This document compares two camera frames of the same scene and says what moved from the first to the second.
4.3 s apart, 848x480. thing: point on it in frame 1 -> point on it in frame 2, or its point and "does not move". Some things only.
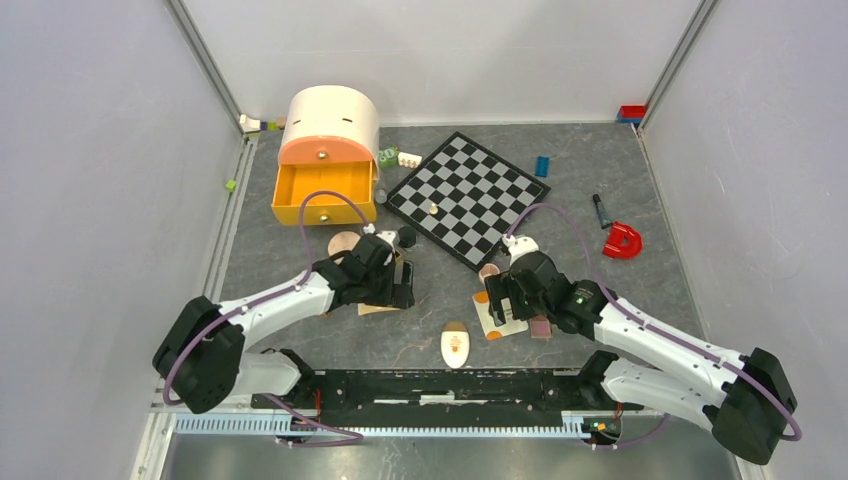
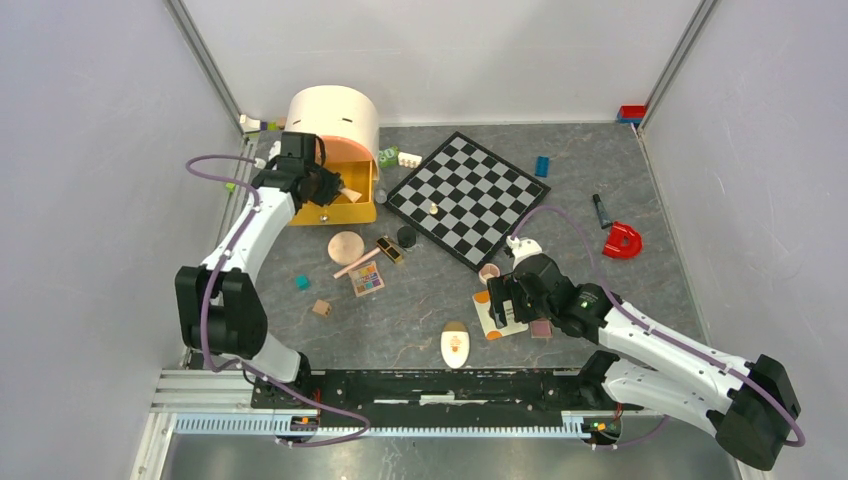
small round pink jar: (488, 269) does not move
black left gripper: (395, 294) -> (331, 184)
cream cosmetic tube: (364, 309) -> (350, 194)
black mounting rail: (455, 397) does not move
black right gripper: (504, 285) does not move
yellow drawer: (295, 181) does not move
